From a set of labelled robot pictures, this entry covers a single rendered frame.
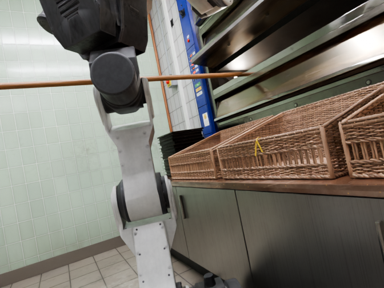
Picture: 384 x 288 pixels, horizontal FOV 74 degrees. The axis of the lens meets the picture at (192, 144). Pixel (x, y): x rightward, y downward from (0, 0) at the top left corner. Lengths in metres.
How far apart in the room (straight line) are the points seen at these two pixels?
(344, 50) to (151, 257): 1.14
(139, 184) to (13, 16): 2.36
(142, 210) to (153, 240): 0.10
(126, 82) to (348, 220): 0.66
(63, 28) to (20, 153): 1.80
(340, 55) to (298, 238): 0.83
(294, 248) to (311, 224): 0.13
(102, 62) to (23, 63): 2.08
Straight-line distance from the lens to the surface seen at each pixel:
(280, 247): 0.98
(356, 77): 1.32
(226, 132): 1.91
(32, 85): 1.42
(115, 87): 0.69
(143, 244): 0.87
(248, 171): 1.06
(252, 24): 1.65
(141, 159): 0.85
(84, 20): 0.85
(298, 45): 1.50
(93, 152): 2.58
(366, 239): 0.78
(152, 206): 0.84
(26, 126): 2.61
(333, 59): 1.38
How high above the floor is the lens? 0.73
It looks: 2 degrees up
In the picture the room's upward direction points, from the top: 11 degrees counter-clockwise
